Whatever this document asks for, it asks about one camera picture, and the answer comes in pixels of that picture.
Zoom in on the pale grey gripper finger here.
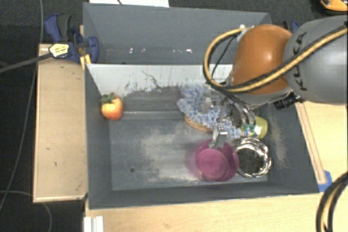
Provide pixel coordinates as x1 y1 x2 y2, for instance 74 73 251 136
201 96 219 115
208 123 229 149

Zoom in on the clear glass jar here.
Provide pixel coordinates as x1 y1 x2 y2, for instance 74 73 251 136
234 137 272 179

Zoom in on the magenta plastic cup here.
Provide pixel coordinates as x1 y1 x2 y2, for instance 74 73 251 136
194 139 240 183

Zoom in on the black cylinder on white bracket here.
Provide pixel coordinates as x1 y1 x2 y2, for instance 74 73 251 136
273 91 303 111

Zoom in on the yellow-green round thing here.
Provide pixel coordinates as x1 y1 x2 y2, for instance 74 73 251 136
251 115 269 140

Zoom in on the pale wood board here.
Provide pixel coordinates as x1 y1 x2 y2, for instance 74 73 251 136
32 43 89 203

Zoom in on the blue and white cloth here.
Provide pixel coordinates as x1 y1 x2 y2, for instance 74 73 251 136
176 83 243 140

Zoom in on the grey metal bin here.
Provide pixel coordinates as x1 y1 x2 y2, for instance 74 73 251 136
82 2 320 209

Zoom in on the orange toy apple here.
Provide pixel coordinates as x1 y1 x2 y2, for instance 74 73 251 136
99 92 124 121

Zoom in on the brown oval wooden thing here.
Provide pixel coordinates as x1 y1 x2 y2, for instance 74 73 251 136
184 114 213 133

